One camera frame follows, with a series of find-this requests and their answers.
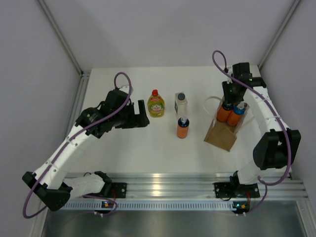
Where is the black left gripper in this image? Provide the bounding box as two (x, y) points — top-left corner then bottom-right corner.
(112, 100), (149, 129)

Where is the yellow dish soap bottle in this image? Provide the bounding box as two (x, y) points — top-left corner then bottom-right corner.
(147, 89), (165, 118)

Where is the orange pump bottle navy top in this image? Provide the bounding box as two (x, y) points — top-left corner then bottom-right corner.
(217, 102), (234, 122)

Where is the clear square bottle grey cap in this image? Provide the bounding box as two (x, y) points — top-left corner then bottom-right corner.
(174, 92), (188, 119)

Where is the orange pump bottle dark top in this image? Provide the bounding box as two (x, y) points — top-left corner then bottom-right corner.
(177, 117), (190, 139)

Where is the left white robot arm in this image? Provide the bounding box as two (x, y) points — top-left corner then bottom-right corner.
(22, 88), (150, 211)

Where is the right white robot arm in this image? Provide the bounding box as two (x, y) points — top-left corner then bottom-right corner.
(222, 62), (301, 196)

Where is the brown canvas tote bag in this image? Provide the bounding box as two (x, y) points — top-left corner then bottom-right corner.
(202, 96), (254, 152)

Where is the orange pump bottle blue top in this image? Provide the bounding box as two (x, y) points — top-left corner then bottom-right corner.
(227, 102), (245, 126)

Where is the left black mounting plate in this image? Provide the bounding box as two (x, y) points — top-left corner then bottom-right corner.
(108, 182), (127, 199)

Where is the black mounting plate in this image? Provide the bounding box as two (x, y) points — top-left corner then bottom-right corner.
(213, 182), (234, 201)
(108, 182), (127, 199)

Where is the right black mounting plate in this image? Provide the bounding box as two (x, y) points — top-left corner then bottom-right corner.
(213, 182), (234, 201)

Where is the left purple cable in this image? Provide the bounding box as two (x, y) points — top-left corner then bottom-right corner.
(22, 72), (134, 219)

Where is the aluminium frame rail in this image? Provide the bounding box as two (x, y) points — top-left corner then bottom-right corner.
(61, 172), (309, 201)

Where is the white slotted cable duct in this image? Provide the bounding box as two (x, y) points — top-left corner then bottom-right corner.
(62, 199), (249, 211)

